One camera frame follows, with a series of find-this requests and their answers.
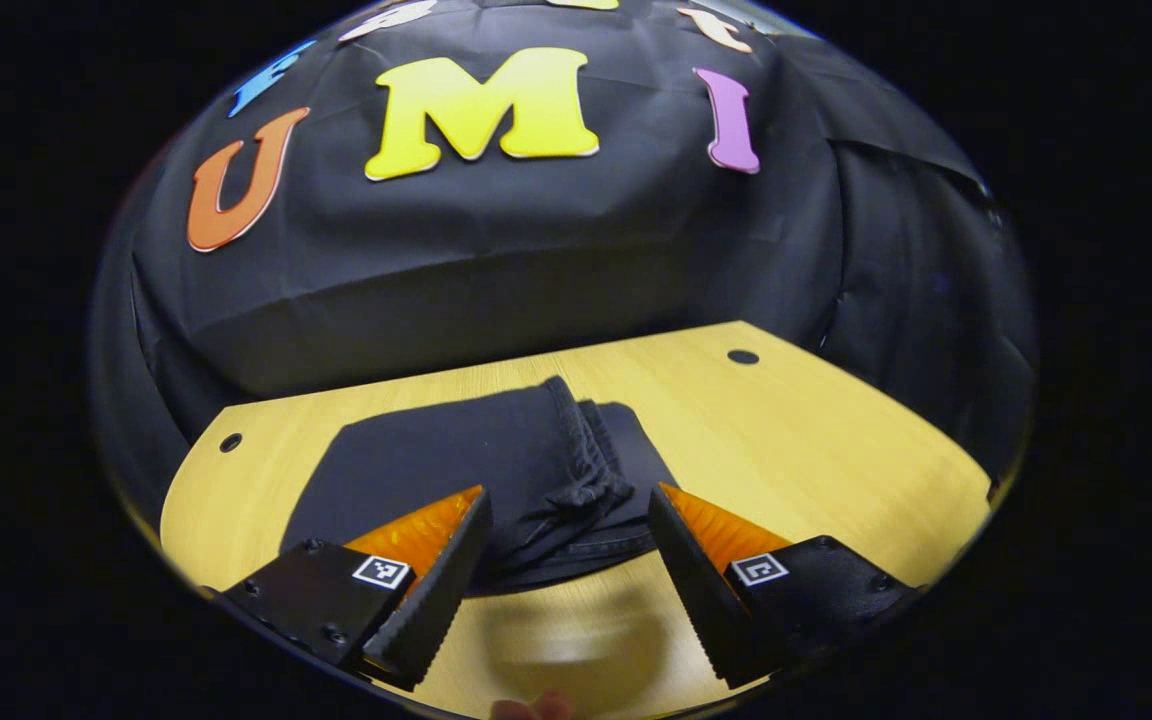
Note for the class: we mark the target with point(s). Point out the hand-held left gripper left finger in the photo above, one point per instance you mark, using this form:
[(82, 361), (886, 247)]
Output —
[(436, 600)]

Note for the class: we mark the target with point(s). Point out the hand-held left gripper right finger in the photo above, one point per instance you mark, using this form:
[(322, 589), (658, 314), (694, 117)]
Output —
[(701, 590)]

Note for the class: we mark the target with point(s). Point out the black jeans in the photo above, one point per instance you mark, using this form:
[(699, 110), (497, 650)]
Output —
[(456, 460)]

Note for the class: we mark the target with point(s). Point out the black backdrop cloth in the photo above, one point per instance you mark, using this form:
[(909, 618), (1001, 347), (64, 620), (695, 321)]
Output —
[(536, 260)]

